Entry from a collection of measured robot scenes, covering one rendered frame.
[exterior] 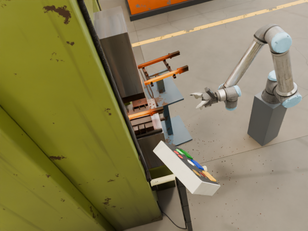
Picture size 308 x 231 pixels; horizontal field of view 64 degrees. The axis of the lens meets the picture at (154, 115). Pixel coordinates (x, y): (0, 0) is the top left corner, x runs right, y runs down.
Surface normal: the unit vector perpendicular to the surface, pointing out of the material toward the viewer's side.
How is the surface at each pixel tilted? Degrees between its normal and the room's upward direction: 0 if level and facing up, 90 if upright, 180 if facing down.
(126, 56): 90
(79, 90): 90
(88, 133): 90
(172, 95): 0
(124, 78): 90
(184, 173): 30
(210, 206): 0
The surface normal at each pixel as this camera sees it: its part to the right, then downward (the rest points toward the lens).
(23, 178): 0.19, 0.72
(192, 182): -0.54, -0.29
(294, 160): -0.17, -0.65
